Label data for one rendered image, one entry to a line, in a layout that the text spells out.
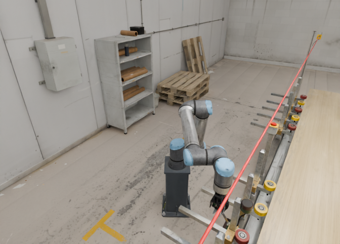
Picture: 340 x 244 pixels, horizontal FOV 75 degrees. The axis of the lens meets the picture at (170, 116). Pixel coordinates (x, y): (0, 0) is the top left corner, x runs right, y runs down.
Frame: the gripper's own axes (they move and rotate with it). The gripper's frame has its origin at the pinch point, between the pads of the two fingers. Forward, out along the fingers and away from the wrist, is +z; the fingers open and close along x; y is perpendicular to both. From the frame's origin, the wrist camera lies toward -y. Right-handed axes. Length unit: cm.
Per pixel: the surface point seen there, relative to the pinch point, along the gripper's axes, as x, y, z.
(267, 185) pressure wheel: 17, -49, 10
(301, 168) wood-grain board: 35, -83, 10
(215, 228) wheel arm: -0.6, 0.1, 14.5
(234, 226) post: 8.7, -3.7, 9.7
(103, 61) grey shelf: -253, -139, -22
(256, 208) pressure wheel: 16.2, -23.9, 9.8
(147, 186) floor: -114, -67, 101
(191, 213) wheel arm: -17.7, -0.7, 14.5
